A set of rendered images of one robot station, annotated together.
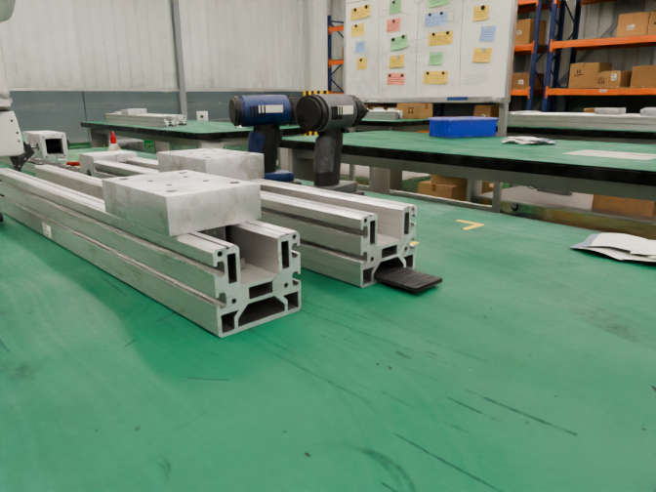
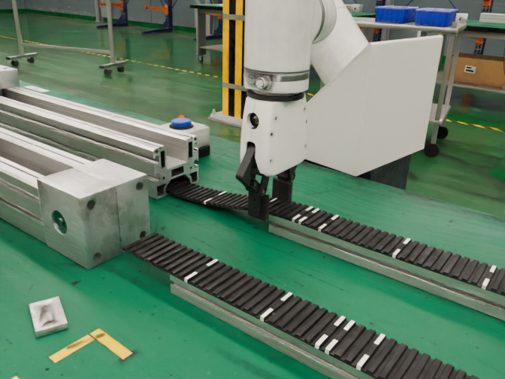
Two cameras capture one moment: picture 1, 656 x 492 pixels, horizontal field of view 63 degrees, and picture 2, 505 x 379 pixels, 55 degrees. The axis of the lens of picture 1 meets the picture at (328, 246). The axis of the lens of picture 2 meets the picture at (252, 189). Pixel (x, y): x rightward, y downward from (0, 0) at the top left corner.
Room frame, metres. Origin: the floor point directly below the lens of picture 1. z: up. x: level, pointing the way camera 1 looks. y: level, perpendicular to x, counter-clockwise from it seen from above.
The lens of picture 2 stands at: (1.82, 0.60, 1.11)
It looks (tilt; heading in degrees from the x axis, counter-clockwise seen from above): 23 degrees down; 170
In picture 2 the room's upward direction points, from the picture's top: 2 degrees clockwise
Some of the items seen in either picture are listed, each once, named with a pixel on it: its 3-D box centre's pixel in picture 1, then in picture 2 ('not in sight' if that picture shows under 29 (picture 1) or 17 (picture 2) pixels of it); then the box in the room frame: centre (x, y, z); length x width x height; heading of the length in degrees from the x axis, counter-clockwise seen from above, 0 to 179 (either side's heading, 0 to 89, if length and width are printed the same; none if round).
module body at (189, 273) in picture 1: (101, 218); (41, 122); (0.78, 0.34, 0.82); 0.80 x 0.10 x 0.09; 43
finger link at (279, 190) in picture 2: not in sight; (286, 181); (1.18, 0.77, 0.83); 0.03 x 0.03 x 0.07; 43
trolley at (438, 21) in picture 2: not in sight; (382, 72); (-1.63, 2.19, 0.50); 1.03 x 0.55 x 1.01; 53
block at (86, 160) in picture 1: (104, 174); (104, 207); (1.22, 0.51, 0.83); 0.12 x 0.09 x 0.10; 133
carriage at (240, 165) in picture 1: (210, 173); not in sight; (0.91, 0.20, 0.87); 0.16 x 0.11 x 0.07; 43
